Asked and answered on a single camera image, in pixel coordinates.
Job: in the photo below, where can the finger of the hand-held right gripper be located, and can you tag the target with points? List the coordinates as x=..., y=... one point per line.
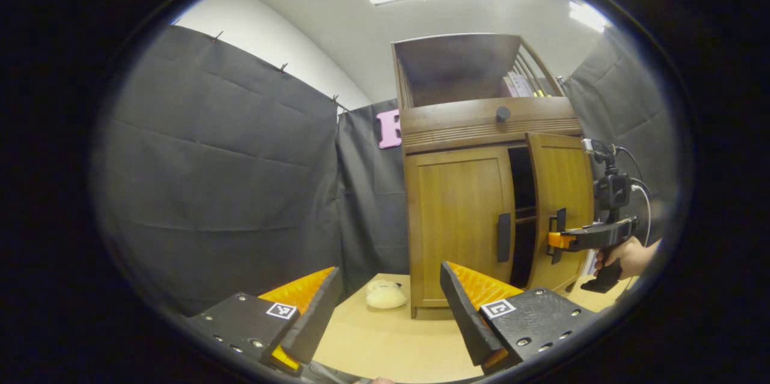
x=554, y=240

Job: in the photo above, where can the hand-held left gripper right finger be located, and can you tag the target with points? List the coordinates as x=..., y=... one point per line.
x=463, y=318

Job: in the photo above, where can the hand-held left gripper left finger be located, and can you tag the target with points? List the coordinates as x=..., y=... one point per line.
x=313, y=318

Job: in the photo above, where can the wooden cabinet door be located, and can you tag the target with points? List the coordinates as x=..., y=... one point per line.
x=565, y=179
x=457, y=221

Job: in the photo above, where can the wooden double-door shoe cabinet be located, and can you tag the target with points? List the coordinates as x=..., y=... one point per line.
x=457, y=125

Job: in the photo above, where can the wooden inner cabinet shelf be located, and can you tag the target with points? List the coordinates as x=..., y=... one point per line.
x=524, y=215

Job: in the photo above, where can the yellow plush toy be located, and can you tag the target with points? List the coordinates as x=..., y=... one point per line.
x=386, y=295

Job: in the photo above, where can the black round drawer knob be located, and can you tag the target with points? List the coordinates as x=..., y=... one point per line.
x=503, y=114

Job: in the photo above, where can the pale grey book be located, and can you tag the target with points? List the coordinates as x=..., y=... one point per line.
x=528, y=86

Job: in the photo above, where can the pink book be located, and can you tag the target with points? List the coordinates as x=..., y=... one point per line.
x=510, y=86

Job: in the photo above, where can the black backdrop cloth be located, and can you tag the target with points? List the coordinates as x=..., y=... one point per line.
x=228, y=179

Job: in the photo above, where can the small ceiling lamp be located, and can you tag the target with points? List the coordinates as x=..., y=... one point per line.
x=588, y=15

